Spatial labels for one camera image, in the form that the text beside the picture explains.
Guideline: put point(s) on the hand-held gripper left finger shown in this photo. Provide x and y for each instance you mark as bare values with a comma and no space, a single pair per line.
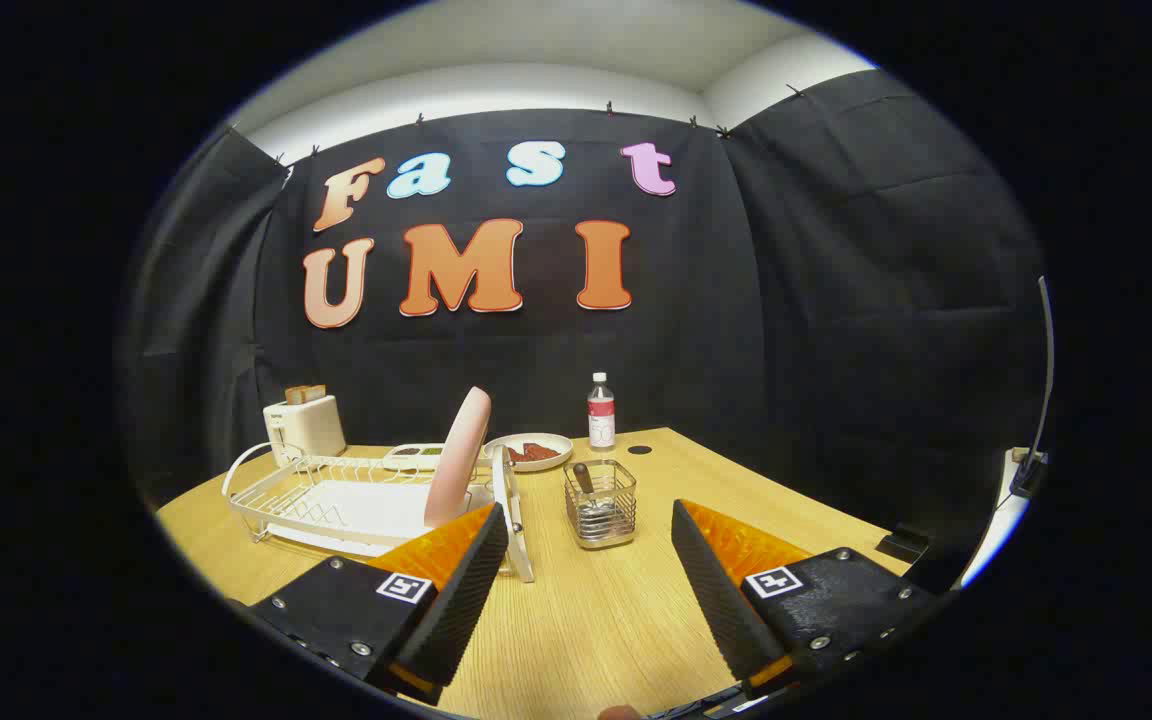
461,600

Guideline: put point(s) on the small black block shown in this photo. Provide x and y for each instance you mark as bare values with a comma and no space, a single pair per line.
903,545

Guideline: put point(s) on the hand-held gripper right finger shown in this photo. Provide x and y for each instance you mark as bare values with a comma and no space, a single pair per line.
721,600

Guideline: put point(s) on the clear bottle with red label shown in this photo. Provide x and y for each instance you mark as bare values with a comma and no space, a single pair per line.
601,420

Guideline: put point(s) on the white plate with meat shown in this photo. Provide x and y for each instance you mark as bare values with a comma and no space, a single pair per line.
558,446

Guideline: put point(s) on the white divided tray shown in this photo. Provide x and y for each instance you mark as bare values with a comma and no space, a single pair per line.
416,462

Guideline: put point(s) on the small dark device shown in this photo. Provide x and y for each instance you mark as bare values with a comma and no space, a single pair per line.
1028,478

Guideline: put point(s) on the pink plate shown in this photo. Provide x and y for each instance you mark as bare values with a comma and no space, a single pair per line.
461,450

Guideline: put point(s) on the white toaster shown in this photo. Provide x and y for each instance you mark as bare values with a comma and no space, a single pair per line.
306,430

